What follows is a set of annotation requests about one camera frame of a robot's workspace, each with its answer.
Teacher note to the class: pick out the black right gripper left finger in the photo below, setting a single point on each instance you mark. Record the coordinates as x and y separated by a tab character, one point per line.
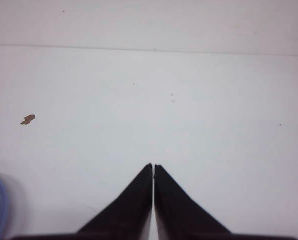
128	213

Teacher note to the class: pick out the small brown scrap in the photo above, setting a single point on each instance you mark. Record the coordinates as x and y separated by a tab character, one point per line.
28	119

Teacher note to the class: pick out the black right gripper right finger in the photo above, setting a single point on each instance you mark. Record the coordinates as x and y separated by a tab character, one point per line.
178	213

